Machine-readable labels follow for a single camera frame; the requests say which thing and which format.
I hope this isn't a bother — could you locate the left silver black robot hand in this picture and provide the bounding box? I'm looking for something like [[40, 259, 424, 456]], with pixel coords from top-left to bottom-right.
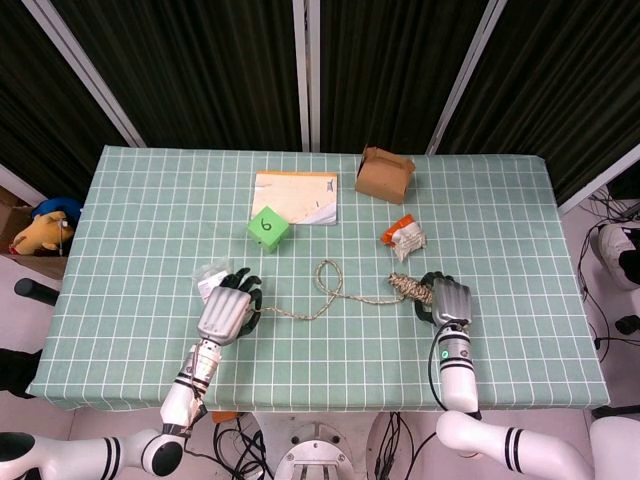
[[197, 267, 265, 347]]

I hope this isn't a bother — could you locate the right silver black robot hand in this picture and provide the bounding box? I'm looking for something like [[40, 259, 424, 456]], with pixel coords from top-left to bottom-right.
[[412, 271, 474, 329]]

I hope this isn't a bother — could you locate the beige braided rope bundle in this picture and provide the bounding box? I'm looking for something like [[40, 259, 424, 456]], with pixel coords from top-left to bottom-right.
[[259, 258, 435, 322]]

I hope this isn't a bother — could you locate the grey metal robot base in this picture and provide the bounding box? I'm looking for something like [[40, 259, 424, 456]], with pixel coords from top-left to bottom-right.
[[247, 412, 419, 480]]

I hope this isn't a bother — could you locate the clear packet of white pads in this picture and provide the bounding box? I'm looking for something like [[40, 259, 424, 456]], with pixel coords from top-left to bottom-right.
[[192, 257, 236, 304]]

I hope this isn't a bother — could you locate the crumpled orange white wrapper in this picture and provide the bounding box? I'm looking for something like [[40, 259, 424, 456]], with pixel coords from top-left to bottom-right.
[[381, 213, 429, 263]]

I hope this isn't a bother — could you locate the green numbered foam cube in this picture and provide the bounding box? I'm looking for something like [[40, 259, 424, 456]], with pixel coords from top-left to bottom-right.
[[245, 206, 291, 255]]

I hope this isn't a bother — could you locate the green checkered tablecloth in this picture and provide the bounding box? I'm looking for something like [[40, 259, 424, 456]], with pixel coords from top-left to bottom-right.
[[25, 144, 612, 414]]

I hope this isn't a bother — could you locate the cream notepad with orange edge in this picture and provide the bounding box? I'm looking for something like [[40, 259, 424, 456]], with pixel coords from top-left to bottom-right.
[[250, 171, 340, 227]]

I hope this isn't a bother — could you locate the brown cardboard carry box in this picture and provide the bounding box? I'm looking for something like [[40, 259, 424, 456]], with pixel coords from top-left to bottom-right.
[[354, 144, 417, 205]]

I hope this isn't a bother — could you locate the white and black headset device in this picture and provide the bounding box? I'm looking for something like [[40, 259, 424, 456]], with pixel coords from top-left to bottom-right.
[[592, 222, 640, 290]]

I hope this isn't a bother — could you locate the brown cardboard floor box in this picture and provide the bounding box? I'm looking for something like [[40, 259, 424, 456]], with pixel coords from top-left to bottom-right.
[[0, 185, 71, 280]]

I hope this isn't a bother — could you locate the black stand foot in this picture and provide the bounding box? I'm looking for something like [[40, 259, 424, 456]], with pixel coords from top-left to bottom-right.
[[592, 403, 640, 425]]

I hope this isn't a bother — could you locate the blue plush toy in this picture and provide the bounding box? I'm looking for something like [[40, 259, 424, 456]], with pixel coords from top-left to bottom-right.
[[32, 197, 84, 221]]

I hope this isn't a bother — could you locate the yellow plush toy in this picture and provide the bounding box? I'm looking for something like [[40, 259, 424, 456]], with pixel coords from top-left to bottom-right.
[[10, 210, 76, 257]]

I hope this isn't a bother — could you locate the black pleated curtain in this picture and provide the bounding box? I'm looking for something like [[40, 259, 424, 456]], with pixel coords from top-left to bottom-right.
[[49, 0, 307, 151], [0, 0, 134, 201], [318, 0, 490, 155], [437, 0, 640, 204]]

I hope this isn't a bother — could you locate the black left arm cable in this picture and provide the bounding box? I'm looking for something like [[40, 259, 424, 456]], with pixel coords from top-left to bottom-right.
[[182, 347, 204, 401]]

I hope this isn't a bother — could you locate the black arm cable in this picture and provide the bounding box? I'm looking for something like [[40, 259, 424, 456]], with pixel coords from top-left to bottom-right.
[[182, 347, 204, 401], [426, 342, 444, 407]]

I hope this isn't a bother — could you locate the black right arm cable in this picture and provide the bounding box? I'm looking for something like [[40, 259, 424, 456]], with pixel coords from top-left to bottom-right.
[[426, 342, 444, 407]]

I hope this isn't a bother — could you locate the black floor cable bundle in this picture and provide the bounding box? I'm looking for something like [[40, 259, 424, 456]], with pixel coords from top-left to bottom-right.
[[212, 413, 275, 480], [577, 192, 640, 361], [374, 412, 436, 480]]

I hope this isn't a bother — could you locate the white partition frame post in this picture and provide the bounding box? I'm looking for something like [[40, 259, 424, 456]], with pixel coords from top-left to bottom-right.
[[0, 163, 41, 207], [426, 0, 510, 155], [292, 0, 322, 153], [555, 144, 640, 216], [20, 0, 147, 148]]

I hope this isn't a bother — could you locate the black cylindrical handle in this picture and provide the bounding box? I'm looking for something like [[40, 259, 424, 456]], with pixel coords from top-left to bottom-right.
[[13, 277, 60, 307]]

